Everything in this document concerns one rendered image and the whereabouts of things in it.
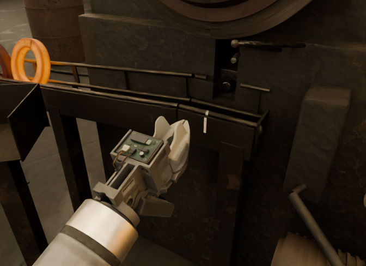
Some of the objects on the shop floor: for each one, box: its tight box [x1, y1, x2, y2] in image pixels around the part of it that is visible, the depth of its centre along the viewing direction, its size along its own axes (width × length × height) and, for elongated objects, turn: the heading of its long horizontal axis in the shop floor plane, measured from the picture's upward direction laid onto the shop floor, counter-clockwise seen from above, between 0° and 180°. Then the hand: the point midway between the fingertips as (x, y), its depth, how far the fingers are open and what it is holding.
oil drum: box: [21, 0, 86, 67], centre depth 320 cm, size 59×59×89 cm
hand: (183, 128), depth 54 cm, fingers closed
